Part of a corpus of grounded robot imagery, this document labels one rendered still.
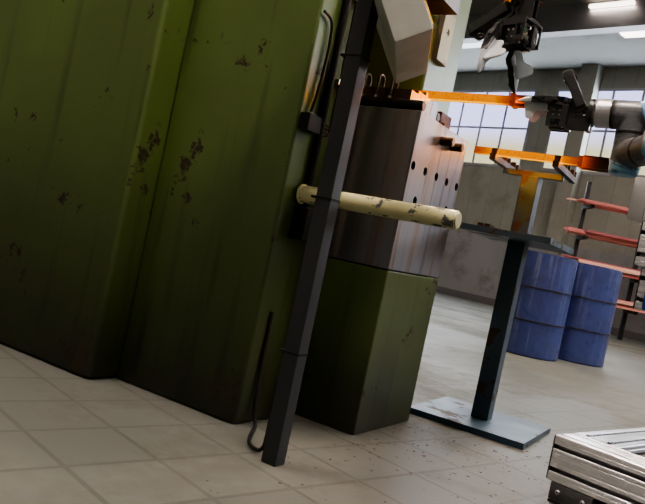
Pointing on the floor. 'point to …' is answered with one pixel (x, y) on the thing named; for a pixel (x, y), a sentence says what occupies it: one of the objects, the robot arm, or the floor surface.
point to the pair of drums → (564, 310)
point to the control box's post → (320, 233)
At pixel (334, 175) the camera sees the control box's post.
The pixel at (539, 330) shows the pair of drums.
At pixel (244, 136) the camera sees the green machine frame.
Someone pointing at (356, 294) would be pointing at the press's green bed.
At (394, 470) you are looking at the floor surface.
